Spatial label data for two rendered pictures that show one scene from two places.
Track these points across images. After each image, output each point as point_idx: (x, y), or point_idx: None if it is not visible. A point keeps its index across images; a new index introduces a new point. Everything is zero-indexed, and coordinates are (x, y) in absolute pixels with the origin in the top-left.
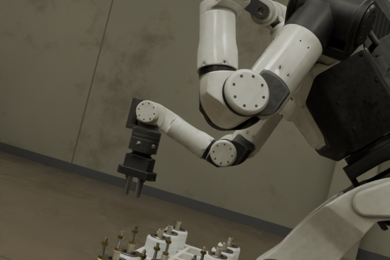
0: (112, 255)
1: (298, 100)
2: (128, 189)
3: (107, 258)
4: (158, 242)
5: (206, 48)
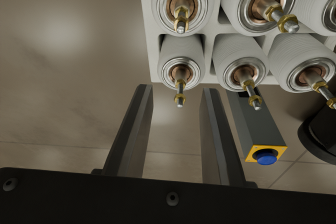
0: None
1: None
2: (148, 109)
3: (169, 22)
4: (296, 27)
5: None
